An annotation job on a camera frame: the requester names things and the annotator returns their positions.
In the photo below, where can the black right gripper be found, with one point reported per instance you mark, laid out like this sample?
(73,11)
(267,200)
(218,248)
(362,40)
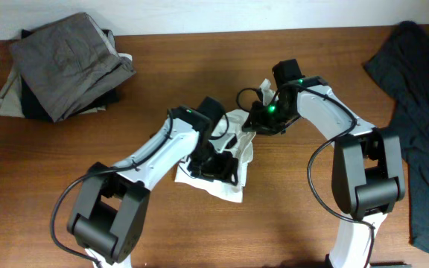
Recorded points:
(259,121)

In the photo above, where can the folded grey brown trousers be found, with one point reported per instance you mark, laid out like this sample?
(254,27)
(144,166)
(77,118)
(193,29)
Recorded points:
(67,67)

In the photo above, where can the folded beige garment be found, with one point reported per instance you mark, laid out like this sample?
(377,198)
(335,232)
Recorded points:
(9,98)

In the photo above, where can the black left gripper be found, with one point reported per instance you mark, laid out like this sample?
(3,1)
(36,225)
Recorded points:
(214,168)

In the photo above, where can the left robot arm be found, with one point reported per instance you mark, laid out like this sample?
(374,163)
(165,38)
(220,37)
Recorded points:
(108,216)

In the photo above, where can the dark green black garment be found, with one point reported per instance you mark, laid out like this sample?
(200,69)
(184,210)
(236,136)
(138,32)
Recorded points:
(401,69)

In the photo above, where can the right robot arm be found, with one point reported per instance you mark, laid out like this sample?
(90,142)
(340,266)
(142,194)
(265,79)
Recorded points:
(367,177)

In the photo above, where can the white polo shirt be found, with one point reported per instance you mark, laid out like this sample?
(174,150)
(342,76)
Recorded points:
(229,138)

